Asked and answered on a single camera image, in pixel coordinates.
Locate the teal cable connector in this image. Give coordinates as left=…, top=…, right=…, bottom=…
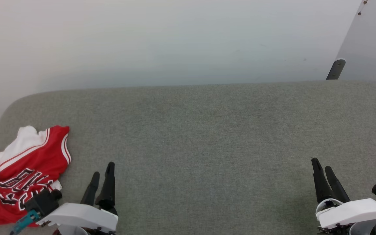
left=10, top=211, right=41, bottom=235

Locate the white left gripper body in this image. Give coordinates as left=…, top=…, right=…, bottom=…
left=39, top=202, right=119, bottom=235

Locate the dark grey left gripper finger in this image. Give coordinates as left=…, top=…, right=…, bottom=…
left=95, top=162, right=118, bottom=215
left=80, top=172, right=100, bottom=206

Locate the red basketball jersey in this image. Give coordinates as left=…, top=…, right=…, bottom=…
left=0, top=125, right=72, bottom=226

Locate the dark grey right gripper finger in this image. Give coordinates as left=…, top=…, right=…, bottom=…
left=311, top=158, right=335, bottom=204
left=324, top=166, right=352, bottom=204

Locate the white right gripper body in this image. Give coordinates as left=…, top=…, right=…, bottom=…
left=315, top=198, right=376, bottom=235

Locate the white partition panel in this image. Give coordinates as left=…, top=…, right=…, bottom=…
left=333, top=0, right=376, bottom=86

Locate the grey fabric sofa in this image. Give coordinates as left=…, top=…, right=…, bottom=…
left=0, top=81, right=376, bottom=235

